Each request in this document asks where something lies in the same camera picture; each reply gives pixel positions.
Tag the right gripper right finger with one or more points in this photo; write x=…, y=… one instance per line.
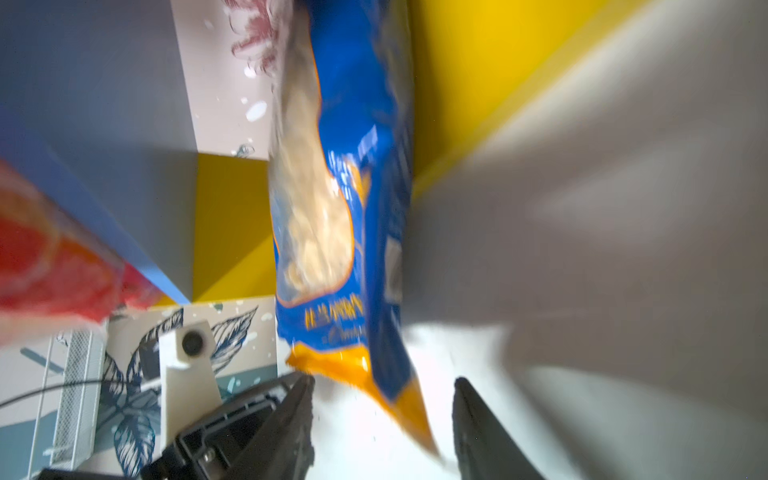
x=483, y=448

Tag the yellow shelf pink blue boards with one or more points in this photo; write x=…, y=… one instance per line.
x=148, y=121

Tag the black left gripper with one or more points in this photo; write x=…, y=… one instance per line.
x=203, y=450

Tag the red macaroni bag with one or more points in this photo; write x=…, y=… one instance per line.
x=55, y=275

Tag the white wire mesh basket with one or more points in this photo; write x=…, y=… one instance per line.
x=66, y=411

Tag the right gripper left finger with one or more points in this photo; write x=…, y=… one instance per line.
x=281, y=447

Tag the blue orange pasta bag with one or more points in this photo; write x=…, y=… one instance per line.
x=340, y=188

